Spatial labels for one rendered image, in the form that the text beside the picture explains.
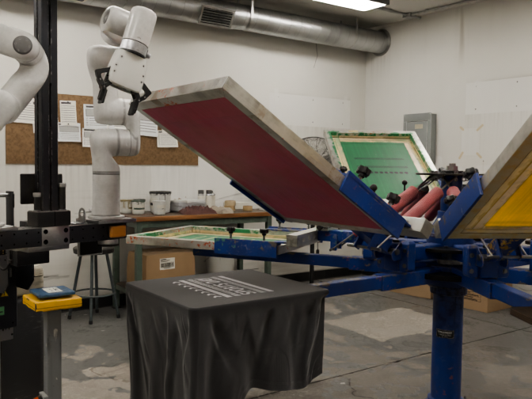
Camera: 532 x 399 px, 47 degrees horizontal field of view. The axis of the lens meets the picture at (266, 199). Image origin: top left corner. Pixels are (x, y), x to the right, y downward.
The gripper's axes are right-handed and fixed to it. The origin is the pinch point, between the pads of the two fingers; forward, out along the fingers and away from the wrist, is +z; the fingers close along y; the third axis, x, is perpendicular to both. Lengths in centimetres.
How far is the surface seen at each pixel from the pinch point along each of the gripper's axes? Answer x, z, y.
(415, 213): 8, -2, -120
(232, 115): 19.5, -5.4, -25.0
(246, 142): 10.0, -2.0, -37.8
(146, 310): -5, 54, -29
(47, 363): -10, 74, -6
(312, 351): 20, 54, -74
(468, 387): -61, 69, -282
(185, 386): 18, 69, -34
